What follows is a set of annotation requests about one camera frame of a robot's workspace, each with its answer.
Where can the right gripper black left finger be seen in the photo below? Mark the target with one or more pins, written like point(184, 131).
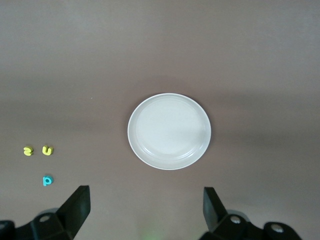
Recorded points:
point(76, 210)

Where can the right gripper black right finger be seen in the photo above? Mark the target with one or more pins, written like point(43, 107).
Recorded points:
point(213, 212)

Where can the beige brown plate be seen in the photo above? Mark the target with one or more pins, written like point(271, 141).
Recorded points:
point(170, 131)

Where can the yellow foam letter s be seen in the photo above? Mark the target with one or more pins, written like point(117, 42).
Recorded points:
point(28, 151)

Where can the brown table cover sheet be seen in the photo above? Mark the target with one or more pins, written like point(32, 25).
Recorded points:
point(75, 75)

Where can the teal foam letter d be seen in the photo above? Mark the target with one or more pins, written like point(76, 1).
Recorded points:
point(44, 182)

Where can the yellow foam letter n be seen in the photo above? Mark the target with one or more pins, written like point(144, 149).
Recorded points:
point(47, 153)

